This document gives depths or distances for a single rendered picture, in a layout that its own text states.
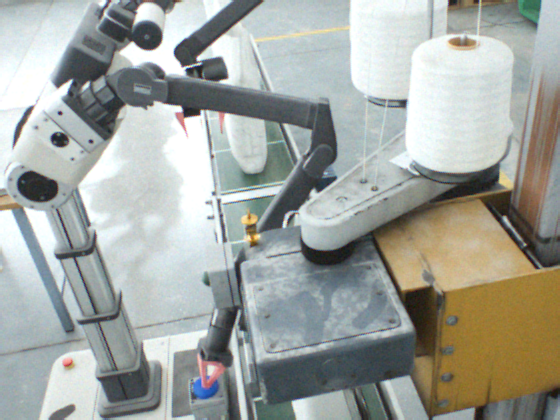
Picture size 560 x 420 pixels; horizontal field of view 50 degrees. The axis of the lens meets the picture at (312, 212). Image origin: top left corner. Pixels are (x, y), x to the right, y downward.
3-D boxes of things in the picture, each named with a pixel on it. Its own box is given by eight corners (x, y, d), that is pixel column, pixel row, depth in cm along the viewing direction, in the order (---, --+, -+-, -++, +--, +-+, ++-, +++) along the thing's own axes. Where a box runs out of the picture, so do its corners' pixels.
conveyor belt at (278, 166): (199, 57, 473) (197, 46, 468) (248, 50, 478) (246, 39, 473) (224, 211, 295) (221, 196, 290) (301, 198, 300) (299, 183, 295)
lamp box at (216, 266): (213, 282, 110) (204, 245, 105) (237, 278, 111) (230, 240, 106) (216, 310, 104) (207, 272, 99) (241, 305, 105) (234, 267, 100)
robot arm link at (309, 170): (316, 127, 127) (316, 139, 117) (339, 141, 128) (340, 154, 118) (218, 279, 140) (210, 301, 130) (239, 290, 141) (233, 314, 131)
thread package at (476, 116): (391, 137, 92) (393, 30, 82) (478, 123, 94) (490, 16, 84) (426, 187, 80) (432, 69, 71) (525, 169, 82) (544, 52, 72)
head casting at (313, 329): (249, 342, 121) (227, 225, 104) (365, 318, 124) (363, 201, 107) (271, 477, 97) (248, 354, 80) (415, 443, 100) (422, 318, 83)
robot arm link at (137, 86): (345, 95, 124) (347, 104, 115) (333, 157, 129) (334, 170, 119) (131, 57, 122) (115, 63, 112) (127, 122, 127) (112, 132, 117)
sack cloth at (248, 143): (228, 136, 341) (206, 9, 299) (265, 131, 343) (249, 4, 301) (233, 178, 303) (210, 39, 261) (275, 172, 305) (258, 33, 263)
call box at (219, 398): (193, 394, 146) (188, 378, 143) (225, 387, 147) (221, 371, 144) (194, 421, 140) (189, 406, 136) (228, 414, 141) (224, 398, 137)
